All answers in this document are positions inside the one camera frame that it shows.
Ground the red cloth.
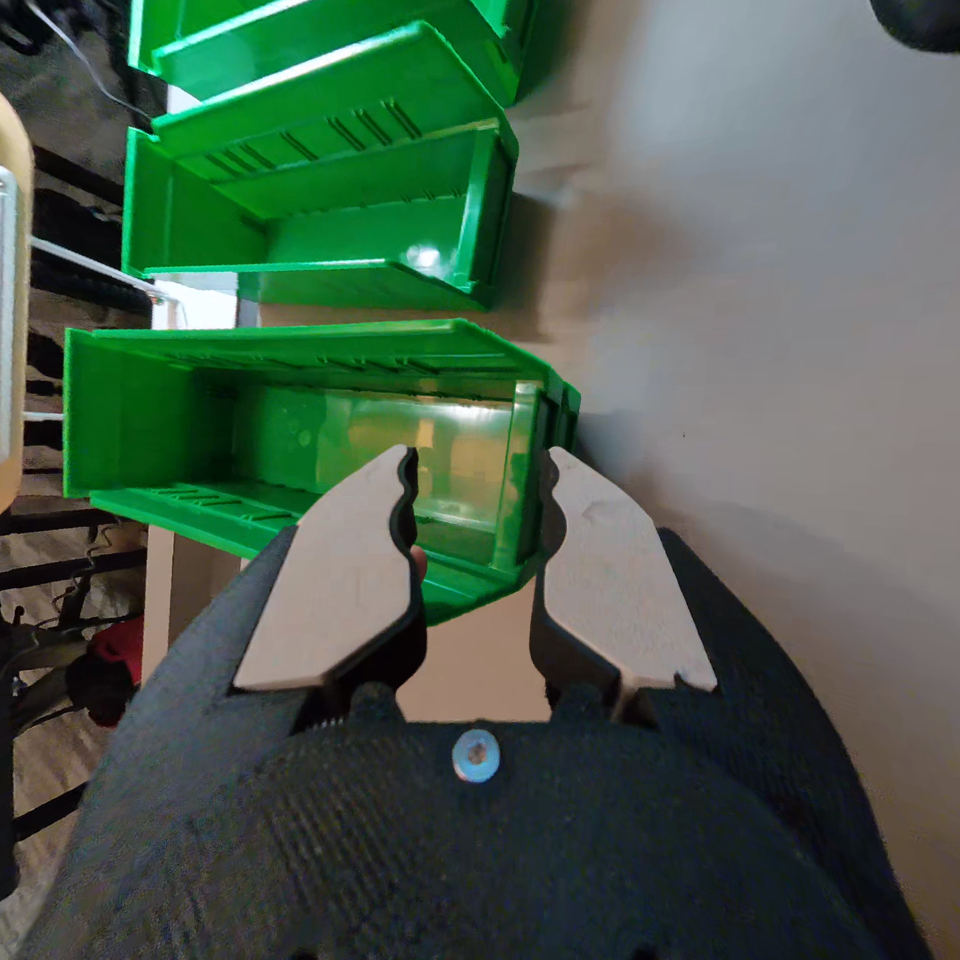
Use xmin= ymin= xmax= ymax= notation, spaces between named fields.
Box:
xmin=88 ymin=618 xmax=145 ymax=682

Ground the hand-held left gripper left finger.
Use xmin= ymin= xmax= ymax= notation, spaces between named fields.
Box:
xmin=231 ymin=444 xmax=429 ymax=706

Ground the white metal rod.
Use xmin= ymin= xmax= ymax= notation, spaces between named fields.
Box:
xmin=30 ymin=236 xmax=187 ymax=310

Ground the white desk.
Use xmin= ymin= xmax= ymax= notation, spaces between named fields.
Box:
xmin=142 ymin=0 xmax=960 ymax=960

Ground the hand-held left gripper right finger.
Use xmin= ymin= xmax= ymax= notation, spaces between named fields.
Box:
xmin=528 ymin=447 xmax=719 ymax=723

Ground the green plastic storage bin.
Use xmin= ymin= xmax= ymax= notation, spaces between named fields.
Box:
xmin=63 ymin=318 xmax=582 ymax=627
xmin=127 ymin=0 xmax=543 ymax=106
xmin=122 ymin=21 xmax=520 ymax=313

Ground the black metal rack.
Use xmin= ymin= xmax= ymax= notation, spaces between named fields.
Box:
xmin=0 ymin=142 xmax=155 ymax=594

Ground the beige rounded furniture piece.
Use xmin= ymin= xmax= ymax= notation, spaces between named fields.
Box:
xmin=0 ymin=93 xmax=36 ymax=519

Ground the white cable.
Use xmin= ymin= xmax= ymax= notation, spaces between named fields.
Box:
xmin=33 ymin=0 xmax=155 ymax=123

